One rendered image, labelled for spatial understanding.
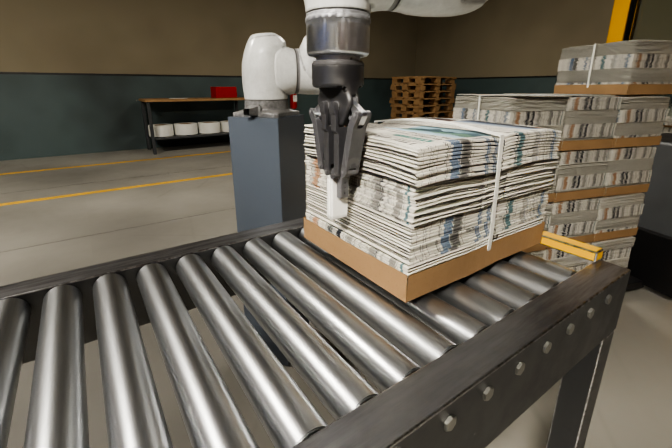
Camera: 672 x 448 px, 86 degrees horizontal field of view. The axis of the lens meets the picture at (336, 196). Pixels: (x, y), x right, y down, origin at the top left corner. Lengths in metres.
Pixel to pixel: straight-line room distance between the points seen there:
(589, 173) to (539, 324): 1.48
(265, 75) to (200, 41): 6.59
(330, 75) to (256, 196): 0.89
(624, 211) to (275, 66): 1.78
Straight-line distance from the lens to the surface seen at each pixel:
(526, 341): 0.54
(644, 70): 2.13
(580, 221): 2.07
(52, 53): 7.54
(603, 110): 1.98
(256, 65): 1.30
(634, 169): 2.23
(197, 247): 0.77
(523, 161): 0.68
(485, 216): 0.64
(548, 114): 1.76
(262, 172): 1.31
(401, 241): 0.52
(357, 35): 0.52
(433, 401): 0.43
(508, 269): 0.71
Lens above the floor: 1.10
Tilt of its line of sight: 17 degrees down
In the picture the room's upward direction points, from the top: straight up
